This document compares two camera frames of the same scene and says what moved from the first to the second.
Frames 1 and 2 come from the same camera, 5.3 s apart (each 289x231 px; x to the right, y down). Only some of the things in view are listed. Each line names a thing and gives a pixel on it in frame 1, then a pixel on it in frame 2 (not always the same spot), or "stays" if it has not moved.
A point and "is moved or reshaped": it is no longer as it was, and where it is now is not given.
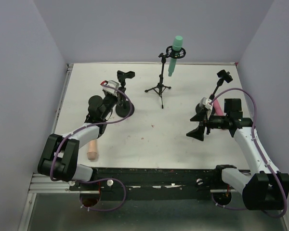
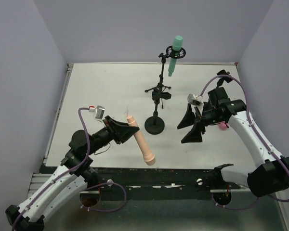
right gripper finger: (201, 112) → (189, 119)
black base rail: (152, 180) stays
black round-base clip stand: (123, 108) → (155, 125)
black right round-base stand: (223, 74) stays
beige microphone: (92, 151) is moved or reshaped
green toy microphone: (177, 45) stays
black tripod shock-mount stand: (172, 53) stays
